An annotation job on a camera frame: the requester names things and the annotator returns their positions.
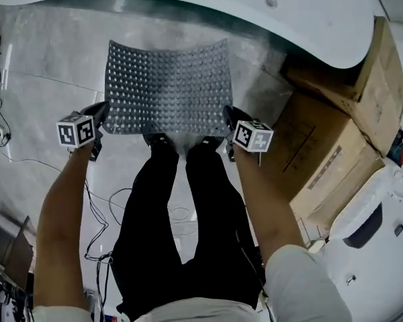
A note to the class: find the person's left black shoe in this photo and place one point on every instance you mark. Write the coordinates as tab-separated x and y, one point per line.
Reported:
158	139

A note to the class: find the grey perforated rubber mat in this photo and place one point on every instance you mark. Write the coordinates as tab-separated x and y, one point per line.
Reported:
168	86

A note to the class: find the person's black shoe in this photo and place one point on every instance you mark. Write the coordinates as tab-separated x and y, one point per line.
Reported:
213	142
158	139

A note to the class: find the pile of assorted equipment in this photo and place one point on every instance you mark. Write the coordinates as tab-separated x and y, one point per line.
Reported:
3	297

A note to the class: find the white bathtub with dark interior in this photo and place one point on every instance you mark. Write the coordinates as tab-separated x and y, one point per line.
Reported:
221	8

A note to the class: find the black box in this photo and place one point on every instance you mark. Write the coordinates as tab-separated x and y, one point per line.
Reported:
10	247

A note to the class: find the person's right black shoe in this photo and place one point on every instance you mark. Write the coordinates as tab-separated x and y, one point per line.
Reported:
213	142

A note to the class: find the person's black trousers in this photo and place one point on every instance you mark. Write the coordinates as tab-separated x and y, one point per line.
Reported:
188	230

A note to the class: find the white toilet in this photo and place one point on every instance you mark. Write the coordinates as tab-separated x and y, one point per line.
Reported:
372	230

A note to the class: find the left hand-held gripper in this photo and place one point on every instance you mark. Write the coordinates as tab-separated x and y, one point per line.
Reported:
68	134

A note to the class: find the person's right forearm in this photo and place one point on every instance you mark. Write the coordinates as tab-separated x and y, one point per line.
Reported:
268	206

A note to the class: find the person's left forearm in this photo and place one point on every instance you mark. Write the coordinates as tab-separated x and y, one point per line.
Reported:
60	220

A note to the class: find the person's white shirt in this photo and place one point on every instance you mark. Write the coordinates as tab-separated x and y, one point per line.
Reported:
305	287

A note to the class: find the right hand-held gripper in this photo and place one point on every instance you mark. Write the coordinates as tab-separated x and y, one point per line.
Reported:
255	137

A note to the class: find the red and teal power tool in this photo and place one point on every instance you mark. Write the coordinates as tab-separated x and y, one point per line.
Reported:
398	149

